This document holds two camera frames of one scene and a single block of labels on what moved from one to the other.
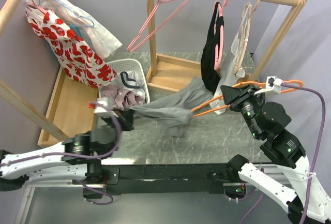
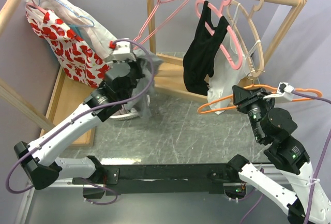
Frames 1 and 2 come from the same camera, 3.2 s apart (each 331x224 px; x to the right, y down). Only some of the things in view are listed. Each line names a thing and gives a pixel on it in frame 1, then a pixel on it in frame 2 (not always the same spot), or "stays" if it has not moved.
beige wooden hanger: (245, 26) to (229, 15)
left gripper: (125, 117) to (135, 63)
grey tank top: (175, 111) to (149, 64)
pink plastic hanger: (219, 30) to (240, 56)
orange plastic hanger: (245, 83) to (253, 86)
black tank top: (210, 56) to (198, 62)
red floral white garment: (78, 60) stays
